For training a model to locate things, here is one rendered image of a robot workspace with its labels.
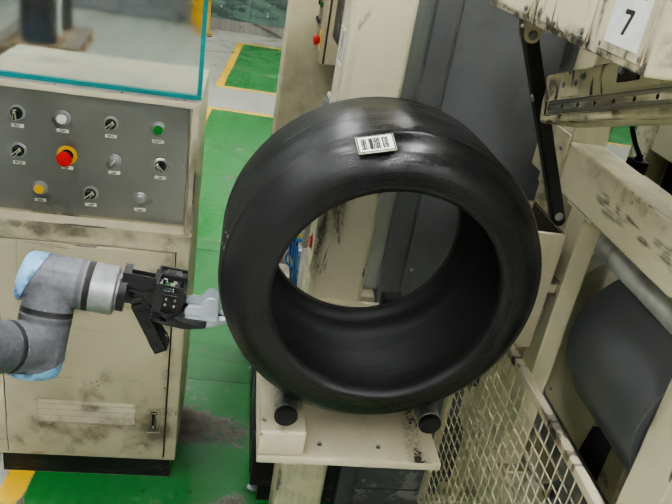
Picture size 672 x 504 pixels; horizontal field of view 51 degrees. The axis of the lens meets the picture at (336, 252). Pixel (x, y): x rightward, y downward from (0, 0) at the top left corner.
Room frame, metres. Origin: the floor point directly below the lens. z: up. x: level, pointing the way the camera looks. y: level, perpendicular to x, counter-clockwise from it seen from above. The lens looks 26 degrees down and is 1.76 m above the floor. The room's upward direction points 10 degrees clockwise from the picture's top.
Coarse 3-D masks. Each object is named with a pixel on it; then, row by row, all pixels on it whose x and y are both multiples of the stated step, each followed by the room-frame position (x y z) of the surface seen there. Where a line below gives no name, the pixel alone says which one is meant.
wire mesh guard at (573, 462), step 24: (504, 384) 1.24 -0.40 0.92; (528, 384) 1.14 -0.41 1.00; (480, 408) 1.33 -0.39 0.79; (504, 408) 1.21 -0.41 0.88; (528, 408) 1.13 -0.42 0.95; (504, 432) 1.18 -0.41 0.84; (552, 432) 1.01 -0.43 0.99; (456, 456) 1.36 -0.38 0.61; (504, 456) 1.15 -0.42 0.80; (528, 456) 1.08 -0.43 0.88; (576, 456) 0.95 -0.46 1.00; (480, 480) 1.21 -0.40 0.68; (504, 480) 1.13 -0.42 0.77; (552, 480) 0.98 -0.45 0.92; (576, 480) 0.91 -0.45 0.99
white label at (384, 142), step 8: (368, 136) 1.07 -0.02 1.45; (376, 136) 1.07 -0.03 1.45; (384, 136) 1.07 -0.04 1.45; (392, 136) 1.07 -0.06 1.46; (360, 144) 1.05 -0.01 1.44; (368, 144) 1.05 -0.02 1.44; (376, 144) 1.05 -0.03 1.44; (384, 144) 1.05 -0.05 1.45; (392, 144) 1.05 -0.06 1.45; (360, 152) 1.03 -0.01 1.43; (368, 152) 1.03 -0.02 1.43; (376, 152) 1.04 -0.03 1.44
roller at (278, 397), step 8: (280, 392) 1.09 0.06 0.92; (280, 400) 1.06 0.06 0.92; (288, 400) 1.06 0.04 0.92; (296, 400) 1.08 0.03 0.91; (280, 408) 1.04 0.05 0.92; (288, 408) 1.04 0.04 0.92; (296, 408) 1.06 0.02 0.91; (280, 416) 1.04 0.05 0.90; (288, 416) 1.04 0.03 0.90; (296, 416) 1.05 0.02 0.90; (280, 424) 1.04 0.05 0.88; (288, 424) 1.04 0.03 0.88
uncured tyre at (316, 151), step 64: (320, 128) 1.13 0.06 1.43; (384, 128) 1.09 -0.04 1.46; (448, 128) 1.15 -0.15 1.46; (256, 192) 1.05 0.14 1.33; (320, 192) 1.02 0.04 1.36; (384, 192) 1.04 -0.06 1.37; (448, 192) 1.06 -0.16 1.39; (512, 192) 1.11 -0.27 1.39; (256, 256) 1.01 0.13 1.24; (448, 256) 1.38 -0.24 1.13; (512, 256) 1.08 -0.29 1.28; (256, 320) 1.01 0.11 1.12; (320, 320) 1.31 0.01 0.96; (384, 320) 1.33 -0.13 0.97; (448, 320) 1.32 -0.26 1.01; (512, 320) 1.09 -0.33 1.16; (320, 384) 1.03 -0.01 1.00; (384, 384) 1.17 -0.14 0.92; (448, 384) 1.07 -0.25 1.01
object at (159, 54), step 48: (0, 0) 1.67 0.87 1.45; (48, 0) 1.69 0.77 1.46; (96, 0) 1.70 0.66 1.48; (144, 0) 1.72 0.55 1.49; (192, 0) 1.74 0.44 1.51; (0, 48) 1.67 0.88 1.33; (48, 48) 1.68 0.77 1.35; (96, 48) 1.70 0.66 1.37; (144, 48) 1.72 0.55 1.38; (192, 48) 1.74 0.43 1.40; (192, 96) 1.74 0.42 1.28
